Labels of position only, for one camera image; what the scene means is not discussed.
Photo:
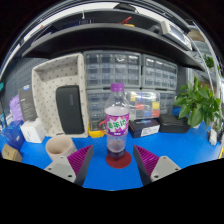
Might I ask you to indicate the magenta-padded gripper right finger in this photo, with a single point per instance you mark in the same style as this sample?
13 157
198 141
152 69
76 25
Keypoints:
158 166

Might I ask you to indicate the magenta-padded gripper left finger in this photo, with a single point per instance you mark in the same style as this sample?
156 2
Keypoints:
66 166

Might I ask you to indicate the purple-capped clear drink bottle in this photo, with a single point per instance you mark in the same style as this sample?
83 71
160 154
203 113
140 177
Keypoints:
116 126

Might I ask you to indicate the beige mug with grey dashes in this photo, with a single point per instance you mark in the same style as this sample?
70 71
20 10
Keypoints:
60 146

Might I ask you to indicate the flat round red coaster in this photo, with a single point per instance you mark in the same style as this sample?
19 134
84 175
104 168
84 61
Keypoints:
118 163

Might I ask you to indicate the black box with white label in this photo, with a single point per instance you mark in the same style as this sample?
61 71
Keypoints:
144 128

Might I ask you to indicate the yellow multimeter with red leads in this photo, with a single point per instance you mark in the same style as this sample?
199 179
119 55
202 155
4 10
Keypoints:
96 132

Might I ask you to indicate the flat black carry case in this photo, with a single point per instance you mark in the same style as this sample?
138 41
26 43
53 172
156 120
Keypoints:
174 123

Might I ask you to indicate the small plain white box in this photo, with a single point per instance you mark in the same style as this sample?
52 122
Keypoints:
32 130

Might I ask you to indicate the black zip case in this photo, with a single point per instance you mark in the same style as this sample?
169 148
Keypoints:
70 110

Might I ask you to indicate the blue cardboard box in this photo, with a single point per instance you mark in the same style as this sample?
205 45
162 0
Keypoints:
12 135

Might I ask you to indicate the clear organizer with coloured parts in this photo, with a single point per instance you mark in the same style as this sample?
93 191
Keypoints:
145 105

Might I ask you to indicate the green potted plant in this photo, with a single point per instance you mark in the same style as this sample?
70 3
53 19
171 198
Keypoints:
196 106

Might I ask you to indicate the dark grey flat box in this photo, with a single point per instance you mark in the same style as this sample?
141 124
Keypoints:
27 103

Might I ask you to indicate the purple plastic bag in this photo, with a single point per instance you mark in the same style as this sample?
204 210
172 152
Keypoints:
16 108

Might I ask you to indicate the beige dotted storage tray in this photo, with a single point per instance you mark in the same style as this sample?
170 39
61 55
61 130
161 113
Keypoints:
45 86

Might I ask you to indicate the wide grey drawer cabinet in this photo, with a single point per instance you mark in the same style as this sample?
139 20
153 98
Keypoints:
111 70

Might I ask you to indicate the dark overhead shelf unit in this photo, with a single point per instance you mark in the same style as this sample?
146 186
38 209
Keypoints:
110 36

